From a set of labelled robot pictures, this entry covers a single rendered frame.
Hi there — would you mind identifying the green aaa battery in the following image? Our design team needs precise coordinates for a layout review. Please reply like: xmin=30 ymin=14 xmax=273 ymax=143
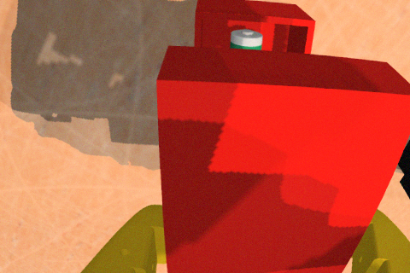
xmin=230 ymin=29 xmax=263 ymax=49

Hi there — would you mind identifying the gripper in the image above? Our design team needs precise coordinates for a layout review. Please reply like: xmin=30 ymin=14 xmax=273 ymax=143
xmin=80 ymin=204 xmax=410 ymax=273

